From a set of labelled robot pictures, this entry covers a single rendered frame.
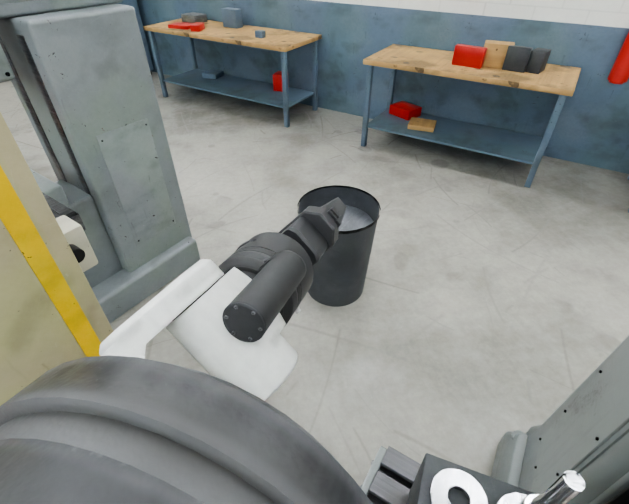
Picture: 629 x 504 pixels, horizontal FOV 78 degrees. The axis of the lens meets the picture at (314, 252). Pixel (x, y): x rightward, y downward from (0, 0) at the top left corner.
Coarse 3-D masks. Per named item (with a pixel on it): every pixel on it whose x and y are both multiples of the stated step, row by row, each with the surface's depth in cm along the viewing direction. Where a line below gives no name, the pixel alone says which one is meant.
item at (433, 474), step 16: (432, 464) 68; (448, 464) 68; (416, 480) 73; (432, 480) 66; (448, 480) 65; (464, 480) 65; (480, 480) 66; (496, 480) 66; (416, 496) 66; (432, 496) 63; (448, 496) 64; (464, 496) 64; (480, 496) 63; (496, 496) 64; (512, 496) 63
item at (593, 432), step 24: (624, 360) 105; (600, 384) 114; (624, 384) 100; (576, 408) 125; (600, 408) 108; (624, 408) 95; (528, 432) 166; (552, 432) 137; (576, 432) 117; (600, 432) 102; (624, 432) 92; (528, 456) 154; (552, 456) 128; (576, 456) 110; (600, 456) 99; (624, 456) 91; (528, 480) 144; (552, 480) 120; (600, 480) 98; (624, 480) 92
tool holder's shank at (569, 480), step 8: (568, 472) 49; (576, 472) 49; (560, 480) 50; (568, 480) 49; (576, 480) 49; (552, 488) 51; (560, 488) 50; (568, 488) 48; (576, 488) 48; (536, 496) 56; (544, 496) 53; (552, 496) 51; (560, 496) 50; (568, 496) 49
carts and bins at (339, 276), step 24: (312, 192) 235; (336, 192) 241; (360, 192) 236; (360, 216) 235; (360, 240) 212; (336, 264) 221; (360, 264) 227; (312, 288) 246; (336, 288) 235; (360, 288) 246
